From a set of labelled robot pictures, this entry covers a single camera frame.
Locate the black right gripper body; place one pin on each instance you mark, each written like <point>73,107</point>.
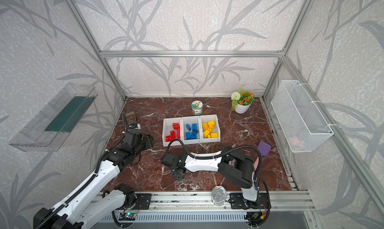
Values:
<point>178,173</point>

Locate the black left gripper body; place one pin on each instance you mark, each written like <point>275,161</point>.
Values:
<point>129,128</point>

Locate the long red lego brick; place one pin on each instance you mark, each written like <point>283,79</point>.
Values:
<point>173,134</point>
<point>178,133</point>

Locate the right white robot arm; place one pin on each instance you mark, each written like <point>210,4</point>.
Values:
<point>240,165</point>

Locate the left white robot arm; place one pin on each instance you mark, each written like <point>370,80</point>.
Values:
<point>75,211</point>

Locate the brown litter scoop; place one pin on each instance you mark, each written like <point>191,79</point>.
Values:
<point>130,117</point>

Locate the left white bin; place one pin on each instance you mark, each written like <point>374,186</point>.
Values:
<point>172,127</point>

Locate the white bin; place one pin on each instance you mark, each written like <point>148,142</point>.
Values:
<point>187,127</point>
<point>172,127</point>
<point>205,130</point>

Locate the middle white bin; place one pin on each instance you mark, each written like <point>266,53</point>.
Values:
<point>187,127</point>

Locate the right white bin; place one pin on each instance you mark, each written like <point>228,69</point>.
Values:
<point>205,130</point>

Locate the clear glass jar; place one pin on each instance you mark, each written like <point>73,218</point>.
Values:
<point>219,195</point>

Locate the yellow lego brick in bin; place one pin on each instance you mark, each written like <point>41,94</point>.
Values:
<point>211,123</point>

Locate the purple scoop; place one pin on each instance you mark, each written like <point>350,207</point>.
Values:
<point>264,148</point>

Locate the potted artificial flower plant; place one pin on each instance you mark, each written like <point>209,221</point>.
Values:
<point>242,100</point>

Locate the clear plastic wall shelf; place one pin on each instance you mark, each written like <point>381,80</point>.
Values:
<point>49,129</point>

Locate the white wire mesh basket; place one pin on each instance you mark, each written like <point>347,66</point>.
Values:
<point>301,121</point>

